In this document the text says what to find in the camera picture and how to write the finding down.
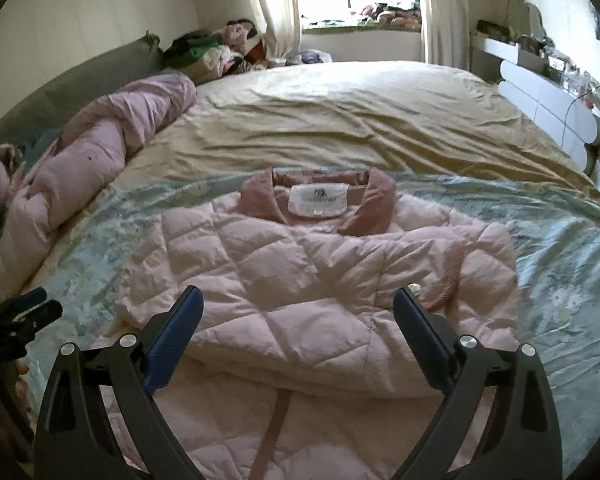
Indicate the clothes on window sill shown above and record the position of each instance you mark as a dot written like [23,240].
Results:
[384,16]

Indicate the rolled pink duvet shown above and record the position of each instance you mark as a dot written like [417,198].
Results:
[92,150]

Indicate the right white curtain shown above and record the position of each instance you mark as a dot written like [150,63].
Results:
[445,32]

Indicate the pink quilted jacket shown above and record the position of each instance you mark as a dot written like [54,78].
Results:
[297,369]

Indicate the left white curtain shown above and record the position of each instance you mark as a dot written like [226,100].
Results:
[279,23]

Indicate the oval vanity mirror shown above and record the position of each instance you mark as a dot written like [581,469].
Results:
[524,19]

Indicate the grey upholstered headboard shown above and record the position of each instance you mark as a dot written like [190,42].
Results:
[50,107]

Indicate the white curtain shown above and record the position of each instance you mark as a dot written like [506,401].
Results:
[445,32]
[279,23]

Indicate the white rounded vanity desk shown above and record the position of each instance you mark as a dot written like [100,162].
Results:
[565,118]

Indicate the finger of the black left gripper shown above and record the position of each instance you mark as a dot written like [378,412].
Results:
[22,317]

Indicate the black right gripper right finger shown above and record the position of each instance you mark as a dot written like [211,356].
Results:
[521,438]

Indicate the pile of clothes by bed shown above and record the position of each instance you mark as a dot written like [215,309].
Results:
[207,55]

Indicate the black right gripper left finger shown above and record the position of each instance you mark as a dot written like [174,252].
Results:
[74,438]

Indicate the beige bed sheet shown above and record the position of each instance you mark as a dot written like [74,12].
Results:
[394,116]

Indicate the green cartoon print blanket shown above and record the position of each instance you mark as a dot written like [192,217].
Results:
[557,245]

